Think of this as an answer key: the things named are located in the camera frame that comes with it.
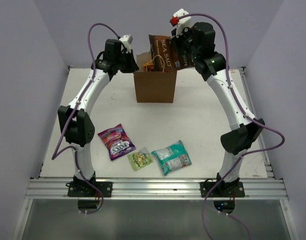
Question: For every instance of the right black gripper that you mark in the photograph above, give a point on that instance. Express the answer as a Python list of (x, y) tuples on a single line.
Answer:
[(187, 31)]

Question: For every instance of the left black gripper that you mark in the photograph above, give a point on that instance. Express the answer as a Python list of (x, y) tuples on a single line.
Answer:
[(133, 66)]

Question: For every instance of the orange Kettle honey dijon chips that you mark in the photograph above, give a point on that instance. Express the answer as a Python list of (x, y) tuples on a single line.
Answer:
[(148, 67)]

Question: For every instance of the brown Kettle sea salt chips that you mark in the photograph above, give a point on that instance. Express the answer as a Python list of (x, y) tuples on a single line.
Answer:
[(165, 57)]

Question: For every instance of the brown paper bag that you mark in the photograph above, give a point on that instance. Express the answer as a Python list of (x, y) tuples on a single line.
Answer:
[(151, 86)]

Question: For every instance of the teal snack packet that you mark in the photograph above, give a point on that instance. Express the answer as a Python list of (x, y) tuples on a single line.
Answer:
[(172, 158)]

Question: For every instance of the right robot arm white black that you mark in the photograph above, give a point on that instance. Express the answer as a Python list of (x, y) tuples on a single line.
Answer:
[(244, 127)]

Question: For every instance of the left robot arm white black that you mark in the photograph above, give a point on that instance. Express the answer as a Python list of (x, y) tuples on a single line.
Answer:
[(74, 119)]

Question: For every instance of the purple Fox's candy bag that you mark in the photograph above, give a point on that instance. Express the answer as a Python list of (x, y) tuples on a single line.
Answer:
[(117, 142)]

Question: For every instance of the small green snack packet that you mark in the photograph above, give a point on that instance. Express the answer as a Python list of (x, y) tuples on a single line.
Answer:
[(140, 159)]

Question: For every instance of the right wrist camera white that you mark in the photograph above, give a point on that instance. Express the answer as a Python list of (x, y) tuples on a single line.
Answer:
[(180, 21)]

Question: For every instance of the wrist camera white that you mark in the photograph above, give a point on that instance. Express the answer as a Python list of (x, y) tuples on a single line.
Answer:
[(126, 41), (180, 21)]

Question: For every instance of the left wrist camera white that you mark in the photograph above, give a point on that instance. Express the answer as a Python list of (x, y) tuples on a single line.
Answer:
[(126, 41)]

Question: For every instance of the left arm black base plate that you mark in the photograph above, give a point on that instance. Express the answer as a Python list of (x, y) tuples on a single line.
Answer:
[(84, 190)]

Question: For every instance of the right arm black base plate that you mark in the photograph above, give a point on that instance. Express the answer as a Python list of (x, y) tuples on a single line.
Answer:
[(233, 189)]

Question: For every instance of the aluminium front rail frame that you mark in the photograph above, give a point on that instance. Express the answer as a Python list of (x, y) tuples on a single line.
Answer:
[(54, 188)]

